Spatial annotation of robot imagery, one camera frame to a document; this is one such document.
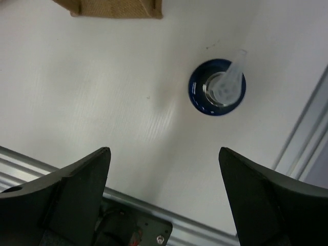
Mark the aluminium front rail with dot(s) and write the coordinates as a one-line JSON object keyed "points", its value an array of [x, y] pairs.
{"points": [[17, 169]]}

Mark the brown canvas bag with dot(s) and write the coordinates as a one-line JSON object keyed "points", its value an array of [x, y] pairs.
{"points": [[113, 8]]}

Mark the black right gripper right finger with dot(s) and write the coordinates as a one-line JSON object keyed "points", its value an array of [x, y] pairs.
{"points": [[270, 208]]}

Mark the aluminium rail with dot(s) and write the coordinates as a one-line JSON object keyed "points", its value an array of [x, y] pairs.
{"points": [[17, 169], [308, 133]]}

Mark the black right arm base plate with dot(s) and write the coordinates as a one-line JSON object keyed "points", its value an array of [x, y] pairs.
{"points": [[119, 224]]}

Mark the orange bottle with blue cap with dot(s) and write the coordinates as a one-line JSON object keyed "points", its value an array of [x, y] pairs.
{"points": [[218, 86]]}

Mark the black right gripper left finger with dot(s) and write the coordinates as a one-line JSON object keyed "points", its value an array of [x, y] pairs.
{"points": [[63, 204]]}

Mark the aluminium right side rail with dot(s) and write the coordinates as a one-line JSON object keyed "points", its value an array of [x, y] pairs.
{"points": [[308, 133]]}

